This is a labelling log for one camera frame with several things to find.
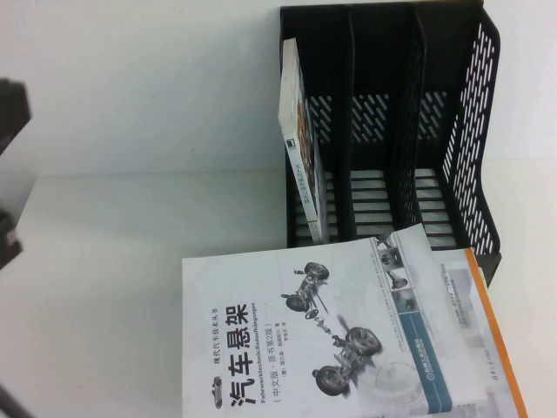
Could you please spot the orange-edged grey book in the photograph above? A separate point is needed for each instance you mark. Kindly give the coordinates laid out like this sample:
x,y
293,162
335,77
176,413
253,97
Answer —
x,y
478,313

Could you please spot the grey car suspension book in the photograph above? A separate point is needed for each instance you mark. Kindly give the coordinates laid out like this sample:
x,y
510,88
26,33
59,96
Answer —
x,y
348,331

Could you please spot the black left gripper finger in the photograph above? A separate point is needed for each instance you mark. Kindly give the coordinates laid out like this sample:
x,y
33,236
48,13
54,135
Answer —
x,y
13,113
8,244

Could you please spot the white self-driving car book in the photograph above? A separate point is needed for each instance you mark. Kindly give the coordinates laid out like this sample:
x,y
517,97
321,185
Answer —
x,y
290,109

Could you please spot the black plastic book stand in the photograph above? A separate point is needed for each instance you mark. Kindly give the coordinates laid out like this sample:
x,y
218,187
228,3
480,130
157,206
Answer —
x,y
378,52

